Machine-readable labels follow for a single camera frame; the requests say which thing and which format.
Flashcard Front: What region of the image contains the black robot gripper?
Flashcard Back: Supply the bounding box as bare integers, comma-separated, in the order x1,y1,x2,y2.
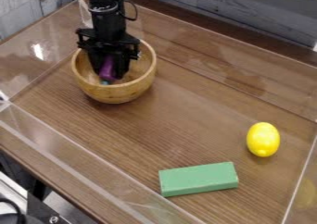
75,28,142,80

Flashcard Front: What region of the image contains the purple toy eggplant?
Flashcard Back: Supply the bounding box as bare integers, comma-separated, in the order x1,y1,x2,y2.
99,56,115,85

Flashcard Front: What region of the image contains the brown wooden bowl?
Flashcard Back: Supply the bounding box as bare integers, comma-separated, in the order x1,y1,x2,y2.
71,41,158,104

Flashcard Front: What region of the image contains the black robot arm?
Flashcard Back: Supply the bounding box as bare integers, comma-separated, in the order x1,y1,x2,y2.
75,0,141,81

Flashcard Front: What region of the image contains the yellow toy lemon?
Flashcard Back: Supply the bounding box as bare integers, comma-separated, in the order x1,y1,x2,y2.
246,122,281,157

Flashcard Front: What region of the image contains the green rectangular block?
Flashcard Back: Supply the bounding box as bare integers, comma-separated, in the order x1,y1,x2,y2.
158,162,240,197

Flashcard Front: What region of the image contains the clear acrylic corner bracket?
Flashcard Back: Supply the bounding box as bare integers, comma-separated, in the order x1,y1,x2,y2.
78,0,93,28

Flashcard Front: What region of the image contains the clear acrylic tray wall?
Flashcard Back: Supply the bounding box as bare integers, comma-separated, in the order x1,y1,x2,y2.
0,98,206,224

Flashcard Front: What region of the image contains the black metal bracket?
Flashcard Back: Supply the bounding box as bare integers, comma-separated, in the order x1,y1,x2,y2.
26,193,71,224

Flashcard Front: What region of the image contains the black cable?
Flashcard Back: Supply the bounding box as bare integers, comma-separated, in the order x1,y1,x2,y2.
0,197,27,224

